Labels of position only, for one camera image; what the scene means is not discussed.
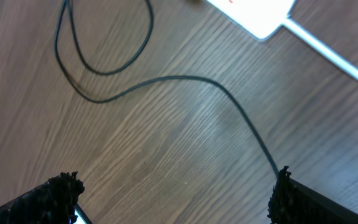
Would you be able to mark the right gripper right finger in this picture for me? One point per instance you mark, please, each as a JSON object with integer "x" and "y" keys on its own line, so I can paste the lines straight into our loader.
{"x": 294, "y": 203}

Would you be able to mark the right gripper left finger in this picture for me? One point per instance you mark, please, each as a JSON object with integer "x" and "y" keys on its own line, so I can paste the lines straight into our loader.
{"x": 53, "y": 202}

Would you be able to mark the Samsung Galaxy smartphone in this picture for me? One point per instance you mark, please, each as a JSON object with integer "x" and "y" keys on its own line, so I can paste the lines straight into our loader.
{"x": 81, "y": 217}

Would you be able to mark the white power strip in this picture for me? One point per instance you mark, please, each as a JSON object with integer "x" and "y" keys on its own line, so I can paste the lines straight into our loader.
{"x": 260, "y": 18}

